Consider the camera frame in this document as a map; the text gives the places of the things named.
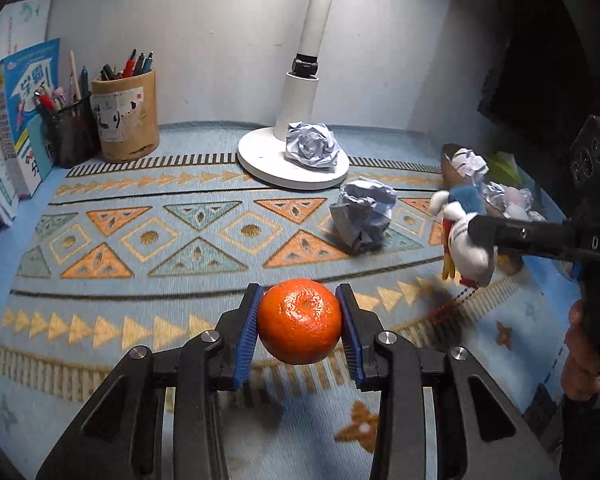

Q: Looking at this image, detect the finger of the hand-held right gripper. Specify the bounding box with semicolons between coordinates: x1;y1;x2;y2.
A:
467;214;581;262

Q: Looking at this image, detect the patterned blue mat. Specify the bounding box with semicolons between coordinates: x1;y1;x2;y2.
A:
0;122;583;480

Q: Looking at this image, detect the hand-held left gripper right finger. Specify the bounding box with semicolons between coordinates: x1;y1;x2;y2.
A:
335;283;563;480

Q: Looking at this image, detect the brown box with trash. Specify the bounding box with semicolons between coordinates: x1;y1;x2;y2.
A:
440;143;549;277

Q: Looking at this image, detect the bunch of dark pens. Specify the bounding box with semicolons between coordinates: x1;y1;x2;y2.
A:
99;49;155;81

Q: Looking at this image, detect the blue workbook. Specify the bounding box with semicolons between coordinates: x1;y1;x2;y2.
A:
0;37;62;199

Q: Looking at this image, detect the white desk lamp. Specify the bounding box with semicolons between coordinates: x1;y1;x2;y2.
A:
237;0;351;191

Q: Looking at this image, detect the bunch of coloured pencils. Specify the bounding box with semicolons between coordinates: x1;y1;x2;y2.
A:
34;50;92;114

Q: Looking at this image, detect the green paper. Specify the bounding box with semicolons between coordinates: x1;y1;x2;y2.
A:
484;152;522;187

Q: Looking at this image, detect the bamboo pen holder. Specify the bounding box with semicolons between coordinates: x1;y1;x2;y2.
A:
90;68;160;164

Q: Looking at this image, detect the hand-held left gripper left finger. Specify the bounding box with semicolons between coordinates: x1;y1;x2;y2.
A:
35;282;266;480

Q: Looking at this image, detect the person's right hand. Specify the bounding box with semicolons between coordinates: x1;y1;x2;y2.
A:
561;299;600;402

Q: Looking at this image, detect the orange tangerine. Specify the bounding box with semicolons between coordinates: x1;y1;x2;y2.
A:
257;278;344;365

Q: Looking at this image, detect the white duck plush blue hat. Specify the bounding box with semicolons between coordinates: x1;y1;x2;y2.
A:
428;182;499;289

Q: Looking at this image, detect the dark furniture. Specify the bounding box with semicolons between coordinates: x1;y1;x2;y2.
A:
477;0;600;162

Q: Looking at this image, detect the black mesh pen holder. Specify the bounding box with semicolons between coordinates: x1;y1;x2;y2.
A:
42;92;101;169

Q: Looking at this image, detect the crumpled grey paper ball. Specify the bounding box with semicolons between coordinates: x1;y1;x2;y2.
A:
329;178;398;254

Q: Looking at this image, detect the person's right forearm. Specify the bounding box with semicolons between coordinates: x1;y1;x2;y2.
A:
559;375;600;480

